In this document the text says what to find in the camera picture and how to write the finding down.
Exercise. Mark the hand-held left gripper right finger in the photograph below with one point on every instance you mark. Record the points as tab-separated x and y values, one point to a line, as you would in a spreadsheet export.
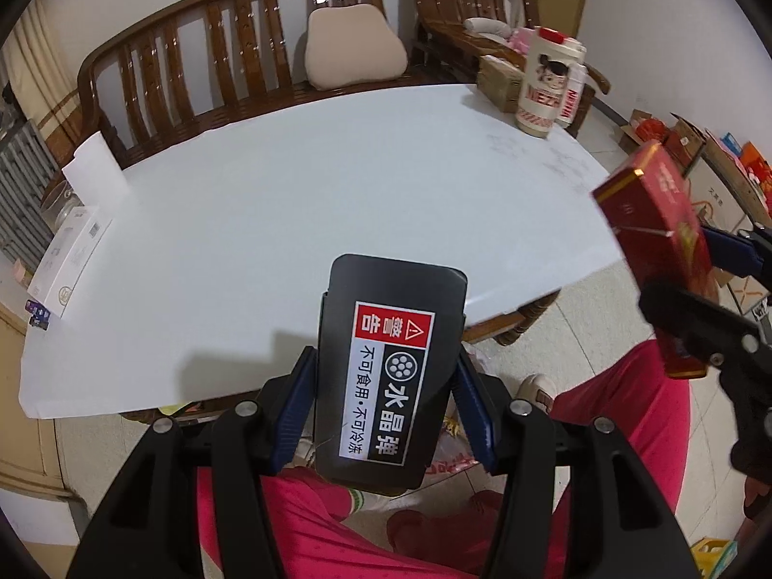
476	416

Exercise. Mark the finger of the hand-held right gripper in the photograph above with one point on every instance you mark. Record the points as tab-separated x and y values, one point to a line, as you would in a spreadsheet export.
727	250
681	313

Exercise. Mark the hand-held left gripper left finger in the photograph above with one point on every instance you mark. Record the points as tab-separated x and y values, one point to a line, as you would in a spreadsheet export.
295	413

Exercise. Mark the printed plastic bag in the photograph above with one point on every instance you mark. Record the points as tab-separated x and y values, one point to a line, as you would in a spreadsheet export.
449	452

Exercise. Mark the red box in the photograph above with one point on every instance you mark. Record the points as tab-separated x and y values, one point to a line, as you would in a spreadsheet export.
657	241

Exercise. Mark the black packet with label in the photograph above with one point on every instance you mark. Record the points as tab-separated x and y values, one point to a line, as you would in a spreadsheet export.
392	325

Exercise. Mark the beige slipper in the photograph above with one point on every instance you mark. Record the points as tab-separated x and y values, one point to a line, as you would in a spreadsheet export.
537	395

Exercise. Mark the row of cardboard boxes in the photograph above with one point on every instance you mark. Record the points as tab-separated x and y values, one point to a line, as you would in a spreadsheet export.
718	157

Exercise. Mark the person's left leg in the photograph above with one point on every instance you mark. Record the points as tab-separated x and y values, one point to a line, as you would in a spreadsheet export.
313	537

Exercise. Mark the person's leg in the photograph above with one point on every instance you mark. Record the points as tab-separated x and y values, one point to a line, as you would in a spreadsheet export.
313	537
621	434

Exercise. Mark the person's right leg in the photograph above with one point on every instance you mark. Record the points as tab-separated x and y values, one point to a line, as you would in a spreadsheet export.
621	434

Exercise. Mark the yellow plastic stool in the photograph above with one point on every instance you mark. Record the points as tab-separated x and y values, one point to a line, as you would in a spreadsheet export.
715	561

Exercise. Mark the small white red-label bottle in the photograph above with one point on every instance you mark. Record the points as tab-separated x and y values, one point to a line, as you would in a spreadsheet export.
572	99

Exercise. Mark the cream cartoon print bottle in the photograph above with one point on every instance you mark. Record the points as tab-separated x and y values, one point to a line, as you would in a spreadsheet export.
546	90

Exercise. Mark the beige cabinet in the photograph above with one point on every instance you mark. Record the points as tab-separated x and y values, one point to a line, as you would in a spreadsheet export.
30	422

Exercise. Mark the flat white box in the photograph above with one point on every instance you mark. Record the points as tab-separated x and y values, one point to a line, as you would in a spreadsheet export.
66	265

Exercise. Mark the small blue item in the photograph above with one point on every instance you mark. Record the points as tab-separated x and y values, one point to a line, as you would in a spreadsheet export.
37	313

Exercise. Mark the brown cardboard box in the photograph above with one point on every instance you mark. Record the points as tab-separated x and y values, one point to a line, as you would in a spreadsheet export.
497	81

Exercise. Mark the pink cloth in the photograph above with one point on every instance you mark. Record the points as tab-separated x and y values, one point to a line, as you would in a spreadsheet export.
522	41

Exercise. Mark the white paper sheet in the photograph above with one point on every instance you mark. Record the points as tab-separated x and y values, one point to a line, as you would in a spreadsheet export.
96	169

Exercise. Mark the grey neck pillow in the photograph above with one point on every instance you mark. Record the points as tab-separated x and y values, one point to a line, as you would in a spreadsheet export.
485	27

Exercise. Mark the grey slatted radiator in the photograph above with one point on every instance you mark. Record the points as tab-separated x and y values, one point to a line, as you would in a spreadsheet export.
24	193

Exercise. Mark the wooden armchair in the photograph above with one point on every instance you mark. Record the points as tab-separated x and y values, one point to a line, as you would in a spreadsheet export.
482	0

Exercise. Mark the beige cushion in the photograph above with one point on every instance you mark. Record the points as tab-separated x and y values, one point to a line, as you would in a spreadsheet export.
356	48

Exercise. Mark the wooden bench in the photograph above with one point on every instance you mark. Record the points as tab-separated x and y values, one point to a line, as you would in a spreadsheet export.
229	30

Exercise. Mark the beige curtain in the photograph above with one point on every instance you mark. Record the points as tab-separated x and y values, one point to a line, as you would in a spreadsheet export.
42	66

